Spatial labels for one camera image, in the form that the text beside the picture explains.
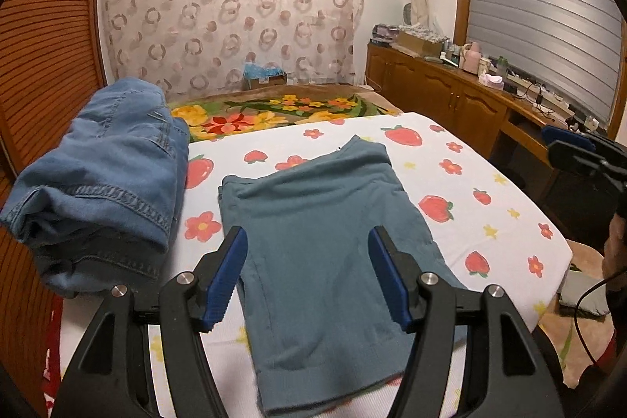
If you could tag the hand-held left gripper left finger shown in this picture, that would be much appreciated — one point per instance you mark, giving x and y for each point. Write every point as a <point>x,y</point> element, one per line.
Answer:
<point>228,281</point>

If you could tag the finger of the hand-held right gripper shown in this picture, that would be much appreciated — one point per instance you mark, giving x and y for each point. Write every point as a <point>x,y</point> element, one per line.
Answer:
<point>573,156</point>
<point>563,135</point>

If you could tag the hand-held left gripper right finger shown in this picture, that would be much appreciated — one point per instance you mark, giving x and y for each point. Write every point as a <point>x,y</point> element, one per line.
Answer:
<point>387,281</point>

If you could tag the teal pants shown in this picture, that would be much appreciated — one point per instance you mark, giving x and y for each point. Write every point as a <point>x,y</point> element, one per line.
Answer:
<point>313,227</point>

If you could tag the blue denim jeans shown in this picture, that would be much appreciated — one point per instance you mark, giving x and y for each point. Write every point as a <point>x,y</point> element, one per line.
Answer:
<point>98,268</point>
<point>98,153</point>

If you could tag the person's right hand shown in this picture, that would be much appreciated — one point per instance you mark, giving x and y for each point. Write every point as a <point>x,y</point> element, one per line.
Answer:
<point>615,249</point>

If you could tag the white power strip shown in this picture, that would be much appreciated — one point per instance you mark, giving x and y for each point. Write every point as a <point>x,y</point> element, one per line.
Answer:
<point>539,92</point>

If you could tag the pink tissue box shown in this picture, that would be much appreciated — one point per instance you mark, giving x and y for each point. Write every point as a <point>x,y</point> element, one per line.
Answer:
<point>490,81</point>

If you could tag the green bottle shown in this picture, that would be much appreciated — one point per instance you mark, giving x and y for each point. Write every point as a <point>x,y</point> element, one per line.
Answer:
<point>503,66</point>

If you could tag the white strawberry print sheet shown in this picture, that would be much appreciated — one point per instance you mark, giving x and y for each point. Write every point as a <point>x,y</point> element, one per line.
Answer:
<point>470,222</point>

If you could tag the pink thermos jug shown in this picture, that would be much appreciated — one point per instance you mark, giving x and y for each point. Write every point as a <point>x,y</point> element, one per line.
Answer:
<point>471,60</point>

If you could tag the grey window blind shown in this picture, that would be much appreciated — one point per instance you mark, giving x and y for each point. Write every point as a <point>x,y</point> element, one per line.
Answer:
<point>539,6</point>

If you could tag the wooden sideboard cabinet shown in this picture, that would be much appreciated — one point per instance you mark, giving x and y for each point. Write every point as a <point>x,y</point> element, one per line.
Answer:
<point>441,85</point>

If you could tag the floral blanket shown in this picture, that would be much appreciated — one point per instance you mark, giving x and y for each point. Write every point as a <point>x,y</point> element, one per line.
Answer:
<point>274,114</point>

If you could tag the cardboard box of small packets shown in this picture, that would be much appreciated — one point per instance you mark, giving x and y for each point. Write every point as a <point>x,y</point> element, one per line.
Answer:
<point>414,43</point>

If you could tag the cardboard box with blue packaging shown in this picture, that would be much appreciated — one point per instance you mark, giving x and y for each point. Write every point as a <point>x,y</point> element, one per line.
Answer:
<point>267,80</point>

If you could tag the dark printed bag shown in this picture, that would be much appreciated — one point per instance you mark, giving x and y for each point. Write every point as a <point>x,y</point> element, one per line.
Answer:
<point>384,35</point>

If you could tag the sheer circle pattern curtain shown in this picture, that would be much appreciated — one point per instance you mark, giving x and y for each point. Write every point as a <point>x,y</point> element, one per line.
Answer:
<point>220,6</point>

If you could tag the wooden slatted wardrobe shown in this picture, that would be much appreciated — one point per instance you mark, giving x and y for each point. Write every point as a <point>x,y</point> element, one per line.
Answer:
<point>49,31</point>

